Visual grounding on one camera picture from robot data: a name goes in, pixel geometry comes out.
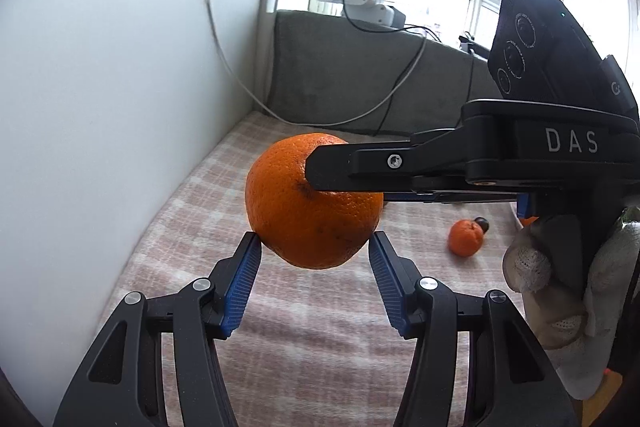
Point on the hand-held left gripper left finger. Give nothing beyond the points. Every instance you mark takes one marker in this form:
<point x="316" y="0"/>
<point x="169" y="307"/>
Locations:
<point x="242" y="287"/>

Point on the large rough-skinned orange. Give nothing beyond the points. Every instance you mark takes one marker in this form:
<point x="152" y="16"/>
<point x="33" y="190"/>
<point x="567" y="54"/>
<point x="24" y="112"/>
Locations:
<point x="300" y="227"/>

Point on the grey cloth cover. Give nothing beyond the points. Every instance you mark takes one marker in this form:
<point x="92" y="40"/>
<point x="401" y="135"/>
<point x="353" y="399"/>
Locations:
<point x="325" y="67"/>

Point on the person's right hand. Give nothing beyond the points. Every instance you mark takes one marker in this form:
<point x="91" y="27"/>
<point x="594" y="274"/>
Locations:
<point x="565" y="322"/>

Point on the pink plaid blanket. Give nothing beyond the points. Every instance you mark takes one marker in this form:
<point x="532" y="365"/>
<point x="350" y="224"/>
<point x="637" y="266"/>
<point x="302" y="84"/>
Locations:
<point x="310" y="332"/>

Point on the black power strip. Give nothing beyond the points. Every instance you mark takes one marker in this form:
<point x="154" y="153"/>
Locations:
<point x="475" y="45"/>

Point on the grey power adapter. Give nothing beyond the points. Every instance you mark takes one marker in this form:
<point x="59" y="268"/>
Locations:
<point x="398" y="19"/>

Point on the small tangerine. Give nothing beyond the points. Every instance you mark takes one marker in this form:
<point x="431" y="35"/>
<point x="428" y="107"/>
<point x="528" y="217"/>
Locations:
<point x="465" y="239"/>

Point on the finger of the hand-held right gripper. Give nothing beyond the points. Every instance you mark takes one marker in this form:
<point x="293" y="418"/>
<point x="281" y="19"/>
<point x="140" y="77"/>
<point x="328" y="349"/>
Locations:
<point x="360" y="167"/>
<point x="415" y="197"/>

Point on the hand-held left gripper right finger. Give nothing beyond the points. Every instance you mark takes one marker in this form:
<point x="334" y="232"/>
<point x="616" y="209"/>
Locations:
<point x="390" y="287"/>

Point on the dark purple round fruit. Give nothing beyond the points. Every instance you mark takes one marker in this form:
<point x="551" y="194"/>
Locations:
<point x="482" y="223"/>

